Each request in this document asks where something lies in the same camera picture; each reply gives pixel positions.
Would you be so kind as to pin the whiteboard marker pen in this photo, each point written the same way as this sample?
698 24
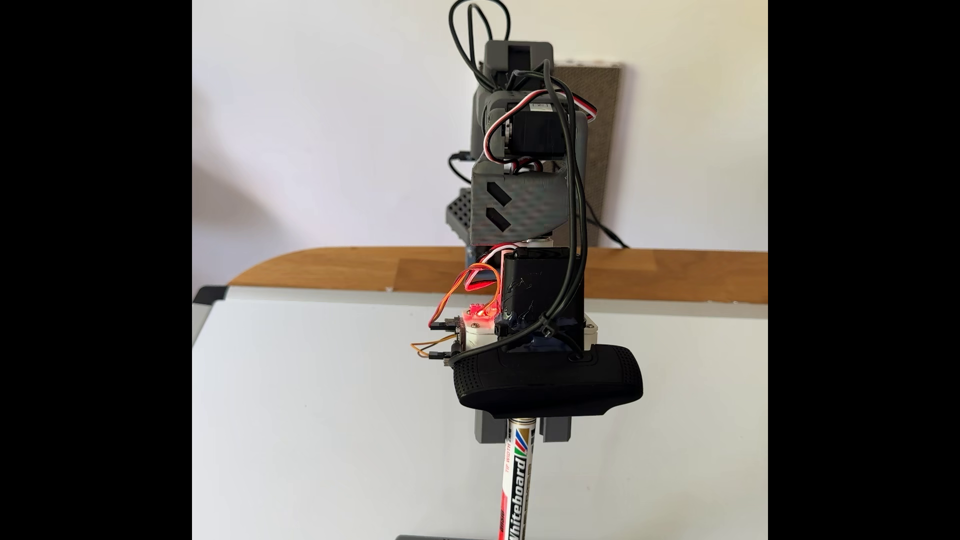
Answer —
517 487

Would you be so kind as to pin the small electronics board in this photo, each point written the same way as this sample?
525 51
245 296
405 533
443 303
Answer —
476 319

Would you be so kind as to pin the black oval webcam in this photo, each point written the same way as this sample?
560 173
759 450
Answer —
547 382

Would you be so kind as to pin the grey marker holder block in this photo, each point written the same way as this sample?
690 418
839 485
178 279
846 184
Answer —
442 538

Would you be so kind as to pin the brown corrugated cardboard panel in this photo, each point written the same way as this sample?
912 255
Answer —
604 150

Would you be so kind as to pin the whiteboard with grey frame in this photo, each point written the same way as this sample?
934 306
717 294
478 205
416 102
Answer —
300 420

